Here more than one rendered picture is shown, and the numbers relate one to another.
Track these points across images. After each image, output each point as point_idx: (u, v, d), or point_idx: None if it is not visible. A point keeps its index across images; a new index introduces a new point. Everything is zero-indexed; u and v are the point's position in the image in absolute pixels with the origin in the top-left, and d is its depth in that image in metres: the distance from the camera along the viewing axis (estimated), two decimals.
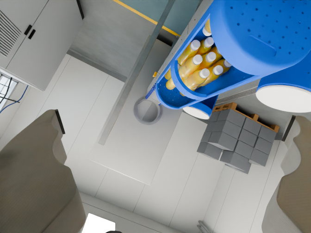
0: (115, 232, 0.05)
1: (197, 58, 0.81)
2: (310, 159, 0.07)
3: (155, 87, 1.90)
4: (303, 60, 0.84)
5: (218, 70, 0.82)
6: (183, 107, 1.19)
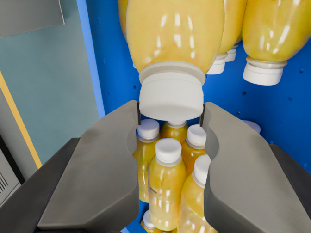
0: (115, 232, 0.05)
1: (164, 145, 0.28)
2: (225, 140, 0.08)
3: None
4: None
5: None
6: None
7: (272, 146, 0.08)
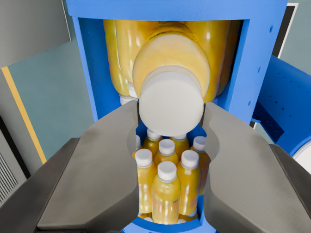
0: (115, 232, 0.05)
1: (140, 154, 0.42)
2: (225, 139, 0.08)
3: None
4: (301, 101, 0.54)
5: (189, 157, 0.41)
6: None
7: (272, 146, 0.08)
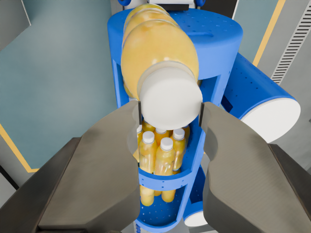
0: (115, 232, 0.05)
1: (146, 135, 0.62)
2: (224, 139, 0.08)
3: None
4: (242, 84, 0.80)
5: (179, 132, 0.63)
6: (180, 214, 0.81)
7: (271, 145, 0.08)
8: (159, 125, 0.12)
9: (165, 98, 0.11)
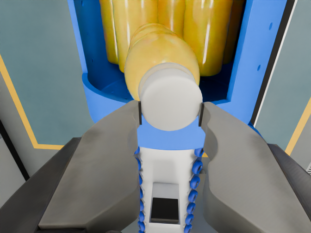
0: (115, 232, 0.05)
1: None
2: (223, 139, 0.08)
3: (142, 213, 0.77)
4: None
5: None
6: (250, 34, 0.18)
7: (271, 145, 0.08)
8: (158, 125, 0.12)
9: (164, 95, 0.11)
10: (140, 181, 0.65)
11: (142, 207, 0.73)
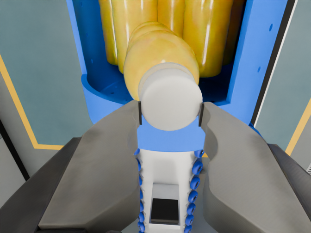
0: (115, 232, 0.05)
1: None
2: (223, 139, 0.08)
3: (142, 214, 0.77)
4: None
5: None
6: (250, 36, 0.17)
7: (271, 145, 0.08)
8: (158, 125, 0.12)
9: (164, 95, 0.11)
10: (140, 182, 0.65)
11: (142, 208, 0.73)
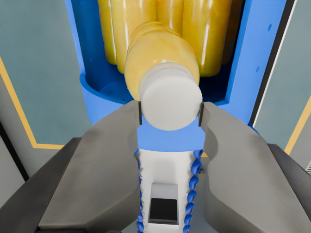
0: (115, 232, 0.05)
1: None
2: (223, 139, 0.08)
3: (141, 214, 0.77)
4: None
5: None
6: (249, 36, 0.17)
7: (271, 145, 0.08)
8: (158, 125, 0.12)
9: (164, 95, 0.11)
10: (139, 182, 0.65)
11: (141, 208, 0.73)
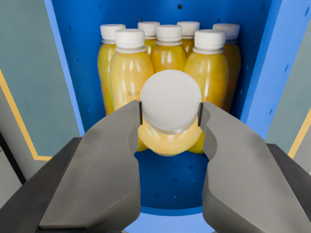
0: (115, 232, 0.05)
1: None
2: (223, 139, 0.08)
3: None
4: None
5: None
6: None
7: (270, 145, 0.08)
8: (155, 116, 0.11)
9: (164, 85, 0.12)
10: None
11: None
